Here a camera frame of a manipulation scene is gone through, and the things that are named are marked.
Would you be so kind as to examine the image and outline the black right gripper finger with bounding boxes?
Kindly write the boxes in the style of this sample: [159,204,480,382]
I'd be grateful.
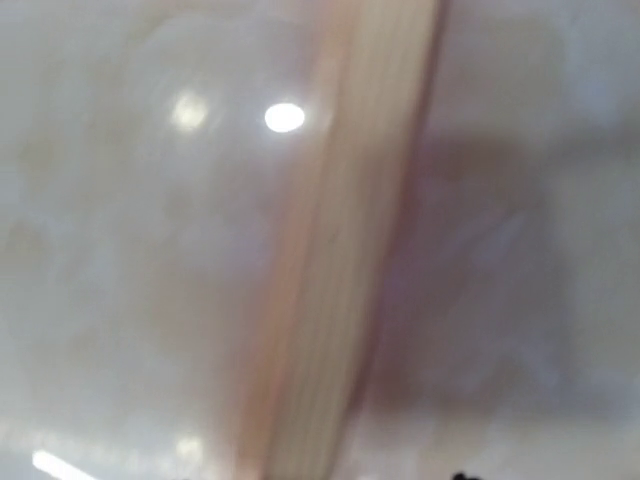
[452,472,480,480]

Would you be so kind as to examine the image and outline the pink wooden picture frame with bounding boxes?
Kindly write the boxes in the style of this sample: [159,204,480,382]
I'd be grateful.
[233,1,443,479]

